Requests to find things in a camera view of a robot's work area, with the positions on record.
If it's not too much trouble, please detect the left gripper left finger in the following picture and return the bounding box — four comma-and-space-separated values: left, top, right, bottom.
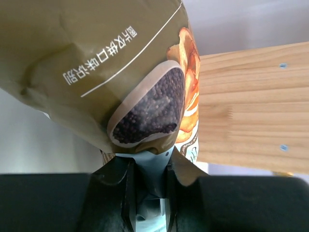
0, 157, 134, 232

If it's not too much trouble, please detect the wooden two-tier shelf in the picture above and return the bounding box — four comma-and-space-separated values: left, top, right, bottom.
197, 42, 309, 174

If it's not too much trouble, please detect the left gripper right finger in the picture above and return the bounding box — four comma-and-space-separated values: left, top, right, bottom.
167, 162, 309, 232

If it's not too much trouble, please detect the light blue cassava chips bag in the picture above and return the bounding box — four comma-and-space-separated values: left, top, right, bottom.
0, 0, 210, 232

